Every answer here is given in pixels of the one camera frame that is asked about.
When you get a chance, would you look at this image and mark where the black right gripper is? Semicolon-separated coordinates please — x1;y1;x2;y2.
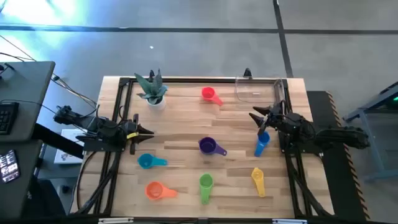
248;101;295;136

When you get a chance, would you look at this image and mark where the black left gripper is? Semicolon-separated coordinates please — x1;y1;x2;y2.
123;113;155;156

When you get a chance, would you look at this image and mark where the teal measuring cup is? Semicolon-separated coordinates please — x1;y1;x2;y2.
137;152;169;170

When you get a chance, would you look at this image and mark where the blue measuring cup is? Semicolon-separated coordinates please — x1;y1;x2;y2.
254;130;271;157

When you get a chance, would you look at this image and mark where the orange measuring cup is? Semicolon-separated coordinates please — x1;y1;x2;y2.
144;181;178;201

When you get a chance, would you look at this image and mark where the yellow measuring cup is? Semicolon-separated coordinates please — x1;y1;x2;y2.
251;167;266;198

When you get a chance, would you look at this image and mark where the green measuring cup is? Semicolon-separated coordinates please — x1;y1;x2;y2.
199;173;215;205

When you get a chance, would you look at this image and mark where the clear plastic basket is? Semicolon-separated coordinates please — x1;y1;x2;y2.
234;76;286;103

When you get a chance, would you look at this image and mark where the red measuring cup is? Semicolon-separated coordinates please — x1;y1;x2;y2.
201;86;224;107

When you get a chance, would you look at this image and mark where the white plant pot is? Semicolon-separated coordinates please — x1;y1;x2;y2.
146;95;167;111

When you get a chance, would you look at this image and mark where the green snake plant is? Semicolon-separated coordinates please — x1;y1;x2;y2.
134;68;169;105

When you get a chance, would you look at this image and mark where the black hazard-striped floor mat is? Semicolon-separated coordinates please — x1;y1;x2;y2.
306;90;371;222

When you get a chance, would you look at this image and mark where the white box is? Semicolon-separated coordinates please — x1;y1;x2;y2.
53;129;86;165

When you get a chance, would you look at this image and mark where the grey desk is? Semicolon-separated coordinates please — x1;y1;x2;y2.
0;61;56;218

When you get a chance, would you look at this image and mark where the black phone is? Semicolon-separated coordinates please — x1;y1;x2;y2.
0;149;21;184

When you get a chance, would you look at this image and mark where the black keyboard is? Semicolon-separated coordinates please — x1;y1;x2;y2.
0;101;19;136

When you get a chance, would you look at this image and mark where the black cable bundle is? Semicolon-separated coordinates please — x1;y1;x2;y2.
287;154;330;217
76;151;121;215

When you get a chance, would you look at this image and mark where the black aluminium table frame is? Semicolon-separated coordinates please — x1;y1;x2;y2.
73;76;335;218

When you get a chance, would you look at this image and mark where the black floor cable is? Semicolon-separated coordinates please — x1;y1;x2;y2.
0;34;99;110

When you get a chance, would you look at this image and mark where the silver metal bracket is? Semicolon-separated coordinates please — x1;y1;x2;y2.
272;218;308;224
98;217;134;224

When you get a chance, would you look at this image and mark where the blue metal table frame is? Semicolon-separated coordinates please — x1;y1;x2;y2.
343;81;398;183

